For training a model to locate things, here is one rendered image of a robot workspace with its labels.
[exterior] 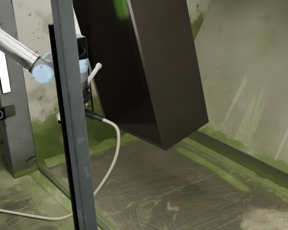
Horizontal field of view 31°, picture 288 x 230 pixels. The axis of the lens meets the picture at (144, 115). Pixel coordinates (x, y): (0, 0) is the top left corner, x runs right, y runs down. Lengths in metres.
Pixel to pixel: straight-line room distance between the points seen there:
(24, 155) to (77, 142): 2.18
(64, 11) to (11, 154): 2.35
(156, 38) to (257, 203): 1.21
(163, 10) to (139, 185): 1.27
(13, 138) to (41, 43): 0.68
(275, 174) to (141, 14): 1.41
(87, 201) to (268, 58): 2.27
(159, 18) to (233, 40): 1.39
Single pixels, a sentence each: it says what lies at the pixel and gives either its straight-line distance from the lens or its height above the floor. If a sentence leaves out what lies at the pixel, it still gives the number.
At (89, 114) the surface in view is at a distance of 2.76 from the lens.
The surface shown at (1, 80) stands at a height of 0.74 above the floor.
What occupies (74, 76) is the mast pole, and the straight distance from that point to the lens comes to 1.56.
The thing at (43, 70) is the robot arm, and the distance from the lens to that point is 2.42.
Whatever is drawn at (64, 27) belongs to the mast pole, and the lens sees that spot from 1.52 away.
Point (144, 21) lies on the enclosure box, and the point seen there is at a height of 1.21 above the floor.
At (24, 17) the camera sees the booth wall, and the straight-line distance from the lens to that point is 3.55.
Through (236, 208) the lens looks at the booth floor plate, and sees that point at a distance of 3.19.
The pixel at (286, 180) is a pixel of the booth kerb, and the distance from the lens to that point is 3.37.
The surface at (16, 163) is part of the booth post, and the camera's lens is 3.79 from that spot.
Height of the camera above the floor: 1.73
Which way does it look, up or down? 22 degrees down
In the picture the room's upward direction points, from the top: 4 degrees counter-clockwise
